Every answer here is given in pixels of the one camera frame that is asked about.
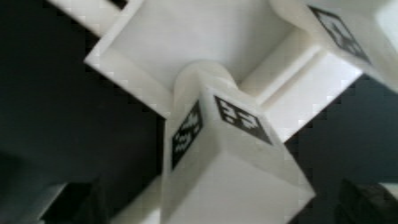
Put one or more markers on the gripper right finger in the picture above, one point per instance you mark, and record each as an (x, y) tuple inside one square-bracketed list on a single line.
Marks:
[(366, 204)]

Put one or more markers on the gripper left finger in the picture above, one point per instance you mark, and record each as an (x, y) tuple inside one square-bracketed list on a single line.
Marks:
[(78, 206)]

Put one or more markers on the white chair leg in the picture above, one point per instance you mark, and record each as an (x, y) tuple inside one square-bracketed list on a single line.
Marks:
[(233, 181)]

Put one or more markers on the white chair seat part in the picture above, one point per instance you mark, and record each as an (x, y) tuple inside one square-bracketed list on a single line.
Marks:
[(163, 33)]

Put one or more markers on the white chair leg tagged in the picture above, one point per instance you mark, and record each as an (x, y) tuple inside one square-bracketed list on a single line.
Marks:
[(352, 25)]

